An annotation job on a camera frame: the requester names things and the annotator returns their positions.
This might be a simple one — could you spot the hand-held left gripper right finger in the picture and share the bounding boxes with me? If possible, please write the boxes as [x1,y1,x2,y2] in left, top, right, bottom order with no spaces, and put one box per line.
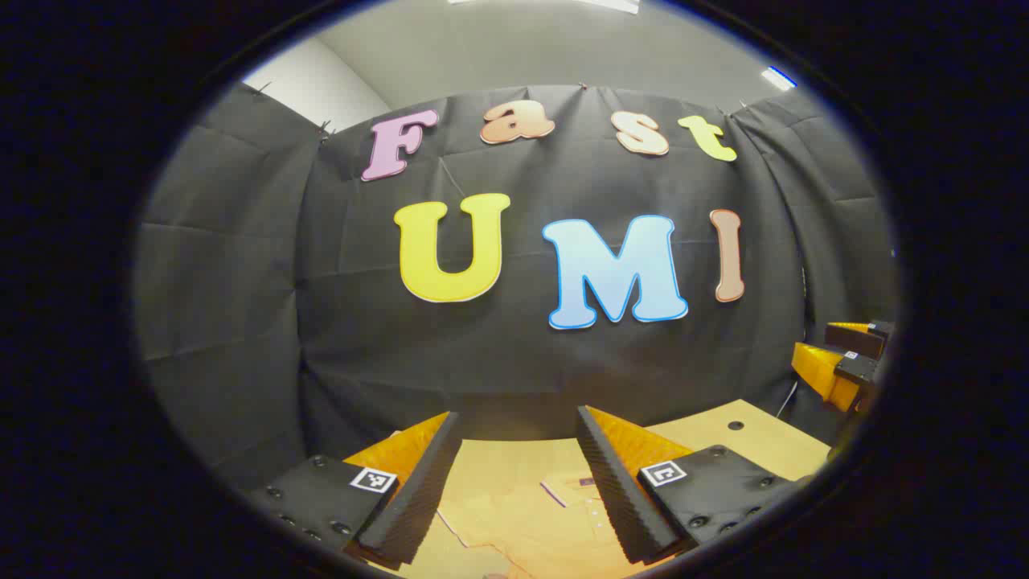
[575,404,809,565]

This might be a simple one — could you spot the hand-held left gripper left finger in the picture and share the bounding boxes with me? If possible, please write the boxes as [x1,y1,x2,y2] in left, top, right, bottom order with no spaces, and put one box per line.
[245,412,463,568]

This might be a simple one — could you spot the orange T-shirt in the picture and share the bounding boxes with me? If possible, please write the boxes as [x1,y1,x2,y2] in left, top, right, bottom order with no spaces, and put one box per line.
[398,473,644,579]

